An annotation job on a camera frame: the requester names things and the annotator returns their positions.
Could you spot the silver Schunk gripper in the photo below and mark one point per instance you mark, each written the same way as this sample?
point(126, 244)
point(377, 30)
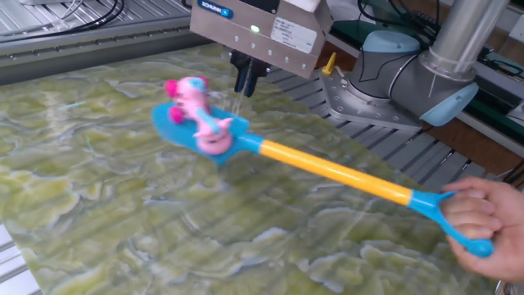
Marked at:
point(262, 33)

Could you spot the green marble pattern mat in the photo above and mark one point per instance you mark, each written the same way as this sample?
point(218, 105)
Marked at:
point(123, 205)

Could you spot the person's bare hand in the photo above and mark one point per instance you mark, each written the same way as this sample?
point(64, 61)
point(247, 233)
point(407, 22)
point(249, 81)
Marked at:
point(495, 229)

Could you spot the small yellow plastic part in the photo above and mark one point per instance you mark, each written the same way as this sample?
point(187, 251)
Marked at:
point(329, 65)

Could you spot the white paper sheet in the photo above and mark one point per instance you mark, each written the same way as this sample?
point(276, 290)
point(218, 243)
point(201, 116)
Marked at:
point(348, 10)

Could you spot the pink toy pig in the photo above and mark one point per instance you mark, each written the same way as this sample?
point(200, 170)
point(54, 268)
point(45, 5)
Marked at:
point(196, 106)

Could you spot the blue yellow toy shovel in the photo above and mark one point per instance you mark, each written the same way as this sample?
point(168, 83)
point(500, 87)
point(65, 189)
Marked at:
point(335, 172)

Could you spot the silver UR5 robot arm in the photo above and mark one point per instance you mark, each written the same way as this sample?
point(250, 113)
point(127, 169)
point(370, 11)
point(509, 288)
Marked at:
point(409, 78)

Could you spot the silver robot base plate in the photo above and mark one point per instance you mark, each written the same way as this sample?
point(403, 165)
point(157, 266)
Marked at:
point(356, 106)

